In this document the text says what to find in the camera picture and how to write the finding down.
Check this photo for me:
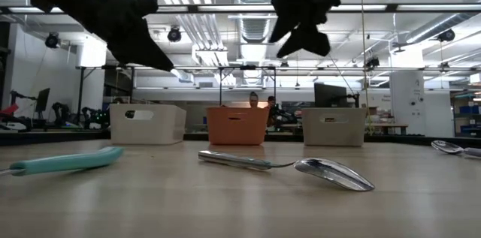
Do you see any red white background machine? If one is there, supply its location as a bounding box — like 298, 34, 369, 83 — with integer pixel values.
0, 89, 34, 133

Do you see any shelf with blue bins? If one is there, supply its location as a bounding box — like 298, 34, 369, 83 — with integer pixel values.
450, 91, 481, 138

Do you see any white building pillar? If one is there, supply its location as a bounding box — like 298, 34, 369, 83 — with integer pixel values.
389, 46, 425, 138

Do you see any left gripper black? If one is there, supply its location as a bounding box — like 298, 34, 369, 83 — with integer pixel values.
73, 0, 176, 73

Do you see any black overhead frame bar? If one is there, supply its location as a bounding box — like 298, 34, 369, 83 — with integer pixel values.
0, 3, 481, 16

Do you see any silver ceiling air duct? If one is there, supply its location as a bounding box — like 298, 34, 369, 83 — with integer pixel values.
231, 0, 281, 46
404, 11, 476, 45

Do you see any steel spoon purple handle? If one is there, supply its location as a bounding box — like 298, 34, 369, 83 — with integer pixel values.
431, 140, 481, 159

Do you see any large black background monitor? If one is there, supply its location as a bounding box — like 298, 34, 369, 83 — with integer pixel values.
313, 82, 349, 108

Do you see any orange plastic bin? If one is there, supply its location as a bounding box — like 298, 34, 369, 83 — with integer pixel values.
206, 107, 270, 146

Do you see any white plastic bin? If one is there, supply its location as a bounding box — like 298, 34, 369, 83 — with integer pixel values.
109, 104, 187, 146

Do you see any black aluminium table frame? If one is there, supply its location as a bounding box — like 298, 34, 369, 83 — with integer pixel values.
0, 128, 481, 147

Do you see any steel spoon teal handle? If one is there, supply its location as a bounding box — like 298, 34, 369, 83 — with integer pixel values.
0, 146, 126, 177

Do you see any steel spoon teal-patterned handle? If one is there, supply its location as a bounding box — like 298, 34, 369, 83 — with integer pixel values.
198, 149, 376, 193

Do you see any small black background monitor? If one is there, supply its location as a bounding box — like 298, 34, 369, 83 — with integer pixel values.
35, 87, 51, 116

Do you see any wooden background desk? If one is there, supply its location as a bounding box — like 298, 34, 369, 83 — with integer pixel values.
375, 123, 410, 136

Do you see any grey plastic bin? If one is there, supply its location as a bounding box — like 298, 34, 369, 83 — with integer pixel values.
301, 107, 368, 147

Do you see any black background robot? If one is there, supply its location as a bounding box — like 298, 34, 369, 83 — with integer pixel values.
80, 106, 110, 130
51, 101, 71, 126

